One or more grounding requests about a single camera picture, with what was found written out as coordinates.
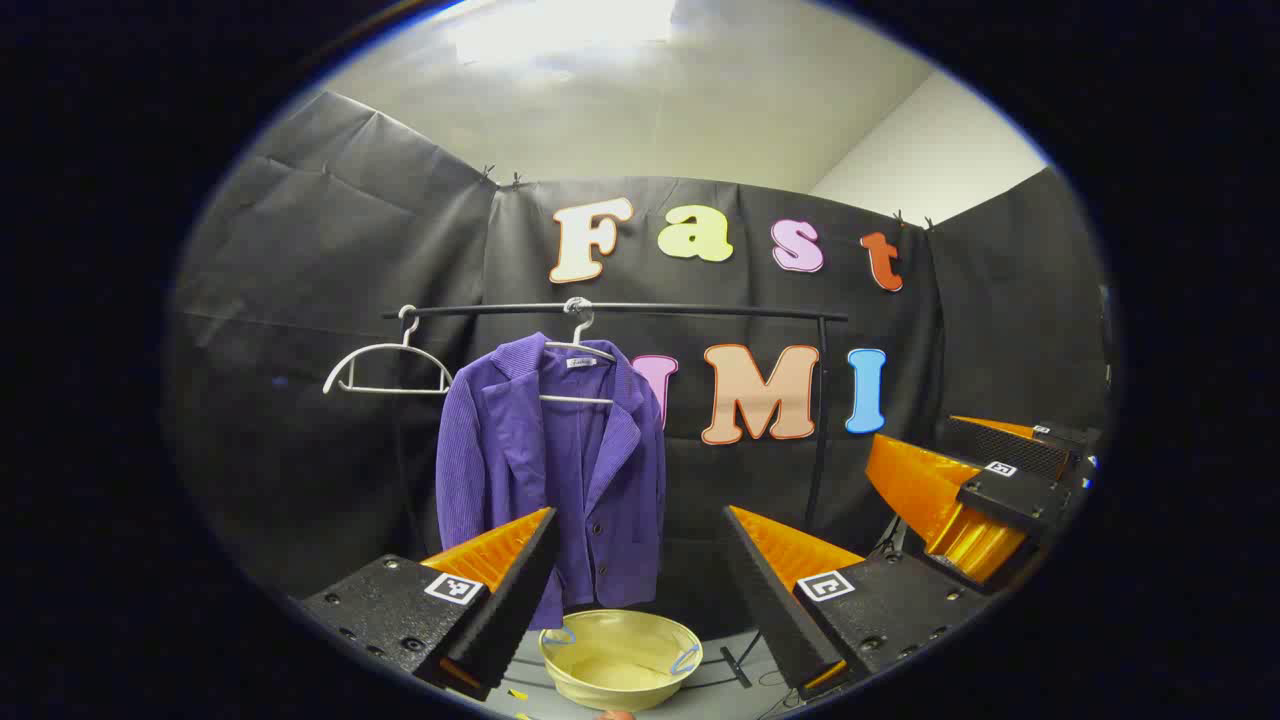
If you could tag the black clothes rack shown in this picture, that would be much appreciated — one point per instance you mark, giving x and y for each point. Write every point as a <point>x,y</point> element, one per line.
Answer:
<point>700,311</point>

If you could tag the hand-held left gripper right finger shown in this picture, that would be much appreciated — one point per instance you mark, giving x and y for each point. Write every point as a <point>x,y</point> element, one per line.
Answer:
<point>770,600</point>

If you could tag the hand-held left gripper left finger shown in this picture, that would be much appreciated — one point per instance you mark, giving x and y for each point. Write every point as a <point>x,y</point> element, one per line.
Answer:
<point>510,590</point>

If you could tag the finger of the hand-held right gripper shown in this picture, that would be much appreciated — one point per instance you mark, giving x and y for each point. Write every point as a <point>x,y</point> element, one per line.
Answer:
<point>1000,445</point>
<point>1015,495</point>

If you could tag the black backdrop cloth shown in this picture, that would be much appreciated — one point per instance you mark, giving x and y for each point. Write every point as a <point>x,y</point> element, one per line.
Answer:
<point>350,250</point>

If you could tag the yellow laundry hamper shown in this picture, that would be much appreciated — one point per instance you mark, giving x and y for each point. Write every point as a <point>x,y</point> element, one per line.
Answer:
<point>600,640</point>

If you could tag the white hanger with jacket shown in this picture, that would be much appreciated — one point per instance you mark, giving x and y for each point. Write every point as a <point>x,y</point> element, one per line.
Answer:
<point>575,400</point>

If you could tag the empty white hanger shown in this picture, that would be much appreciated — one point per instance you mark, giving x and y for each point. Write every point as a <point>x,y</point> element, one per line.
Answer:
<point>385,348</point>

